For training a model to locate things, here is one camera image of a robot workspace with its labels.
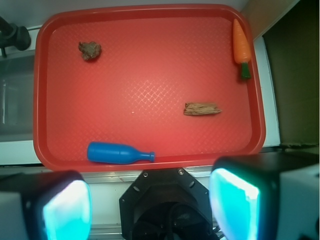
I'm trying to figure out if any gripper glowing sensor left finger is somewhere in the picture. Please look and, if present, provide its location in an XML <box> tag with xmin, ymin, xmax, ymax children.
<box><xmin>0</xmin><ymin>170</ymin><xmax>92</xmax><ymax>240</ymax></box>

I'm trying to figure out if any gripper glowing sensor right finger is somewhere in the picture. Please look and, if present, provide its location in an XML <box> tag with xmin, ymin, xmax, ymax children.
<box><xmin>209</xmin><ymin>152</ymin><xmax>320</xmax><ymax>240</ymax></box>

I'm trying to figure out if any brown wood chip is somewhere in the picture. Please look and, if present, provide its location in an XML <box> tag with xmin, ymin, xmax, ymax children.
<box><xmin>183</xmin><ymin>102</ymin><xmax>222</xmax><ymax>116</ymax></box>

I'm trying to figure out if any blue toy bottle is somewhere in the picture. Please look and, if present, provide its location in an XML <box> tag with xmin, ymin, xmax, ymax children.
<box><xmin>87</xmin><ymin>142</ymin><xmax>156</xmax><ymax>165</ymax></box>

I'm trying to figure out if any red plastic tray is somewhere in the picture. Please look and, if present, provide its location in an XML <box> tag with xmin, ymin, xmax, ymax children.
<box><xmin>33</xmin><ymin>4</ymin><xmax>266</xmax><ymax>172</ymax></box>

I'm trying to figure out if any grey toy sink basin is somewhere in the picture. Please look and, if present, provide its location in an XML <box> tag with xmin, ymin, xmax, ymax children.
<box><xmin>0</xmin><ymin>50</ymin><xmax>35</xmax><ymax>142</ymax></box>

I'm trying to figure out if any orange toy carrot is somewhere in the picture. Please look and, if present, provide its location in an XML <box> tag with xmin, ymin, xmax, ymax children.
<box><xmin>232</xmin><ymin>18</ymin><xmax>252</xmax><ymax>80</ymax></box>

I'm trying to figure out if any brown rock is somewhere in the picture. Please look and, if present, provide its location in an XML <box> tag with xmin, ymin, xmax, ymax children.
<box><xmin>78</xmin><ymin>41</ymin><xmax>102</xmax><ymax>61</ymax></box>

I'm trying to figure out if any grey faucet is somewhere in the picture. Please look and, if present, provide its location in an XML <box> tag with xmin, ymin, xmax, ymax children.
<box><xmin>0</xmin><ymin>17</ymin><xmax>32</xmax><ymax>58</ymax></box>

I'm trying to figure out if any cardboard panel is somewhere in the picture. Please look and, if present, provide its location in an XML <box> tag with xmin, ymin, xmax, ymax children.
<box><xmin>241</xmin><ymin>0</ymin><xmax>299</xmax><ymax>40</ymax></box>

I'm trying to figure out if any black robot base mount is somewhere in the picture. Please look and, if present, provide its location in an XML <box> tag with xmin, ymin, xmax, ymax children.
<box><xmin>119</xmin><ymin>168</ymin><xmax>218</xmax><ymax>240</ymax></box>

